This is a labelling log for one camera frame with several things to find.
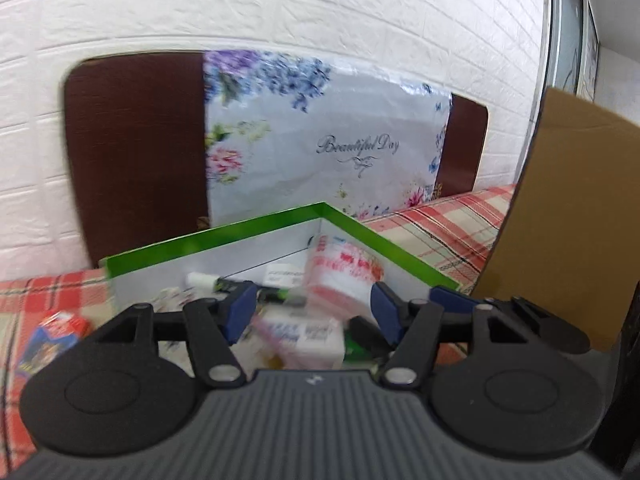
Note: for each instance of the plaid blanket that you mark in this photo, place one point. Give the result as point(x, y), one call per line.
point(440, 230)

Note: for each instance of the dark brown wooden board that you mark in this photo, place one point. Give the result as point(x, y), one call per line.
point(135, 150)

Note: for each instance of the floral plastic bag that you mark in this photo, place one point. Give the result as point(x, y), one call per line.
point(300, 135)

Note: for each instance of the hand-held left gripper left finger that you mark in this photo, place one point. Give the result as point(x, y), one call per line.
point(239, 310)

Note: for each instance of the white paper card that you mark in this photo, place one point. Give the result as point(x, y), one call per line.
point(285, 274)

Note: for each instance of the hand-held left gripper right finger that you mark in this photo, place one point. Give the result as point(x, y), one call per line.
point(387, 310)

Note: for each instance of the blue red card box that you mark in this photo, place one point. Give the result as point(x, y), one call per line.
point(50, 340)

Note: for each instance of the clear zip bag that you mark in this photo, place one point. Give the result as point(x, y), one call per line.
point(340, 270)

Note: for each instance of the window frame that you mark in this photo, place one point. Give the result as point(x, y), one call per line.
point(570, 20)

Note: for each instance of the black pen green label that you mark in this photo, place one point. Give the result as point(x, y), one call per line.
point(202, 280)

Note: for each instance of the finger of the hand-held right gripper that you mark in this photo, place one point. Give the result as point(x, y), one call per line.
point(555, 325)
point(452, 299)

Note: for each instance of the brown cardboard sheet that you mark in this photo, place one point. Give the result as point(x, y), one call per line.
point(565, 210)

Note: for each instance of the green cardboard box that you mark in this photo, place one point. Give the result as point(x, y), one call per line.
point(165, 255)

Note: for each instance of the small printed cardboard box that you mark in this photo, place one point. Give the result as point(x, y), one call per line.
point(305, 340)

